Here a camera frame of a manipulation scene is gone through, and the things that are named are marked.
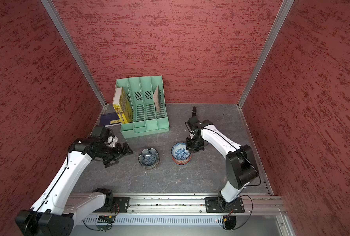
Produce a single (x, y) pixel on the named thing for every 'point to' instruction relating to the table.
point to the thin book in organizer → (157, 99)
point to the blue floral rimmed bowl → (179, 152)
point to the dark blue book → (110, 119)
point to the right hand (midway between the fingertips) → (189, 153)
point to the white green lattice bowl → (149, 167)
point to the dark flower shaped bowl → (149, 157)
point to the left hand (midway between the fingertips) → (125, 159)
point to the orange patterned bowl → (182, 162)
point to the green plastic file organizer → (146, 95)
